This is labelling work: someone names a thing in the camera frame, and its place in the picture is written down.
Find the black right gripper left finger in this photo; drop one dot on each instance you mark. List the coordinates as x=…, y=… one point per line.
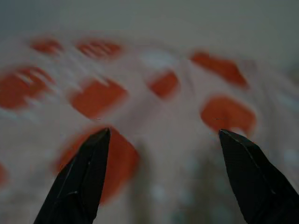
x=77, y=186

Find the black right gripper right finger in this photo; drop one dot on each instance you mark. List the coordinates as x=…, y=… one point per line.
x=264, y=191

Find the pink pillow with coloured spots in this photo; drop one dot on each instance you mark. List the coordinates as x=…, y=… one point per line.
x=163, y=112

